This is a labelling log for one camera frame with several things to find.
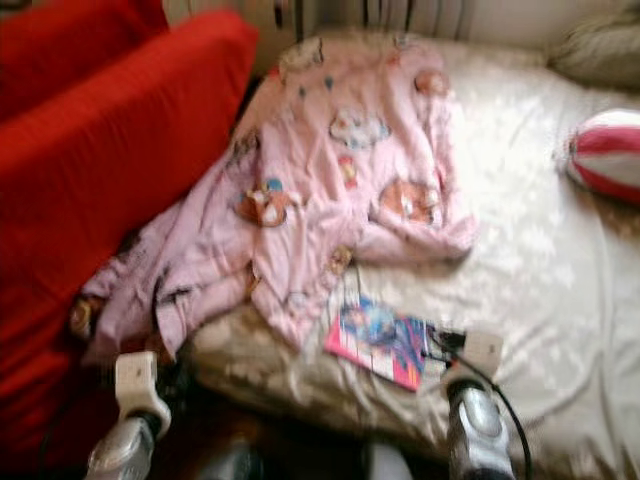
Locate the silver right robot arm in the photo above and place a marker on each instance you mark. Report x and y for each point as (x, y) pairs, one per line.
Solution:
(480, 430)

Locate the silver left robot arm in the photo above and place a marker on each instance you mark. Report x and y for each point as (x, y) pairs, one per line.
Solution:
(120, 455)

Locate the colourful magazine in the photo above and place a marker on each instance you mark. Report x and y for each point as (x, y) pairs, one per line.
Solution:
(380, 342)

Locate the beige floral bed sheet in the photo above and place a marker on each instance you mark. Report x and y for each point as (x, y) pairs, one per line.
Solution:
(530, 280)

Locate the grey robot left leg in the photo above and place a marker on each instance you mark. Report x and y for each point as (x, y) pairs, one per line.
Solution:
(230, 465)

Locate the grey robot leg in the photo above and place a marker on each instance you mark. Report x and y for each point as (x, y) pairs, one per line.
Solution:
(230, 465)
(388, 465)

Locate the grey robot right leg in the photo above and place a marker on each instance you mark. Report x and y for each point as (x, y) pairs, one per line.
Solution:
(388, 465)

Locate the pink cartoon print blanket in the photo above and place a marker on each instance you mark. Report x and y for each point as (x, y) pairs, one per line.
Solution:
(320, 190)

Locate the large red cushion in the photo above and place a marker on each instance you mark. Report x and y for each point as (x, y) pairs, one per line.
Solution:
(100, 180)

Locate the star striped bolster pillow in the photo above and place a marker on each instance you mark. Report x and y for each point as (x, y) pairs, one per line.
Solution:
(610, 155)

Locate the beige floral pillow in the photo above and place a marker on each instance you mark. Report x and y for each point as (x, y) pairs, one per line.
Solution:
(600, 50)

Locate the white ribbed radiator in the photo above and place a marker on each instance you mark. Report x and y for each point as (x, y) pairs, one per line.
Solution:
(380, 15)

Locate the small red cushion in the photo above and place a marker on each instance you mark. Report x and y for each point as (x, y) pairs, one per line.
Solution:
(70, 40)

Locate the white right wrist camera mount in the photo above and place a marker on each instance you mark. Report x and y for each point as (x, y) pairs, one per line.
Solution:
(482, 353)

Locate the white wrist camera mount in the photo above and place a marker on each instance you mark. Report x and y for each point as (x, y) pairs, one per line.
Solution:
(140, 388)
(482, 353)

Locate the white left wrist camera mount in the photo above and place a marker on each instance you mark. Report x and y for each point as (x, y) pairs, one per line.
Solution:
(140, 388)

